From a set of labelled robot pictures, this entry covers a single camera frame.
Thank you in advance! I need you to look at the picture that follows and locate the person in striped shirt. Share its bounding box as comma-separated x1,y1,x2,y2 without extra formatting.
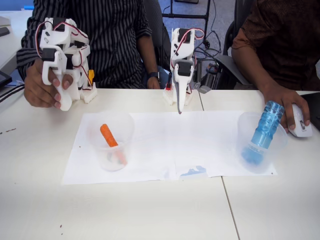
16,0,154,90

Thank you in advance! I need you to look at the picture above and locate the yellow clamp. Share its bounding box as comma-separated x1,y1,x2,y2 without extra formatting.
87,69,96,89

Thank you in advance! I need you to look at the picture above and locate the black office chair with armrest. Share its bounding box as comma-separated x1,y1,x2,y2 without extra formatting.
213,19,256,90

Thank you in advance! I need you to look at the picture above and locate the black webcam on mount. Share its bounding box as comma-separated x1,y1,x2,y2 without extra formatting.
193,58,216,95

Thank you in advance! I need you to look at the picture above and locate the right hand of brown-shirt person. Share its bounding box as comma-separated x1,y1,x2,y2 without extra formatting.
262,85,311,134

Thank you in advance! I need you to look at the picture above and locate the white leader robot arm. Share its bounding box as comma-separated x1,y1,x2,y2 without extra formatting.
34,17,98,112

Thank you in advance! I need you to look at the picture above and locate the orange carrot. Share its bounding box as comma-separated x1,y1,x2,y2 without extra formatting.
100,123,127,165

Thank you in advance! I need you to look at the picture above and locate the red and black plug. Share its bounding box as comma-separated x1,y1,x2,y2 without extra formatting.
165,73,174,91

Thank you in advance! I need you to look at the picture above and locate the white paper sheet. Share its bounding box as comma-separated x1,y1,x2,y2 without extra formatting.
61,112,177,186
172,109,279,179

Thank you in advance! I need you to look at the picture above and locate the black floor cable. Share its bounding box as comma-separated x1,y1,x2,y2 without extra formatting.
197,29,225,61

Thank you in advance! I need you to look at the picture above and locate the right hand of striped-shirt person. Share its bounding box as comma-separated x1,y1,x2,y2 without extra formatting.
23,59,76,110

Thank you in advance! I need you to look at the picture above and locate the white computer mouse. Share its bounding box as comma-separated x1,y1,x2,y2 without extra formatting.
287,103,314,138

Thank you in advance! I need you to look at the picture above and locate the large clear cup recycling mark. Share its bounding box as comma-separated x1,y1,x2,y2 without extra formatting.
236,111,289,174

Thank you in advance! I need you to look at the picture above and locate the right forearm of brown-shirt person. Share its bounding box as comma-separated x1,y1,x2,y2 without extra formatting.
230,47,279,96

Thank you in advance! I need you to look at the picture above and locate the small clear plastic cup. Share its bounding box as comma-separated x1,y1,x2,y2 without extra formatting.
86,112,136,172

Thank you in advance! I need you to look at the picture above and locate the dark office chair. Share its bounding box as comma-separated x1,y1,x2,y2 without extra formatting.
147,0,176,90

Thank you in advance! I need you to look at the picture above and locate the person in brown shirt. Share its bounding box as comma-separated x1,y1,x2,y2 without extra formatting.
230,0,320,91

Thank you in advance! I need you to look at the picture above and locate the orange device on floor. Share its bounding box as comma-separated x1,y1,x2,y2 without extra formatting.
205,63,220,75

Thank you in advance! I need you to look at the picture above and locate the black flat pad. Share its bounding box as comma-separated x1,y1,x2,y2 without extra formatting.
301,91,320,132

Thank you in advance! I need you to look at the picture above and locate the left hand of striped-shirt person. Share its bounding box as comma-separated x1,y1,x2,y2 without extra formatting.
146,76,161,90

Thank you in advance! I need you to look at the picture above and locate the blue plastic bottle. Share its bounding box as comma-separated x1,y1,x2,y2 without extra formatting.
240,100,286,165

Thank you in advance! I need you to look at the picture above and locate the black metal rack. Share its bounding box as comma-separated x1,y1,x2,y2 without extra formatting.
161,0,213,49

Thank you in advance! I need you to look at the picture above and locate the left forearm of striped-shirt person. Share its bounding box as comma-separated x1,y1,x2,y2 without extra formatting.
136,34,160,75

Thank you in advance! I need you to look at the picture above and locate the black tablet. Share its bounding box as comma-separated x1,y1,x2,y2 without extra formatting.
0,70,13,87

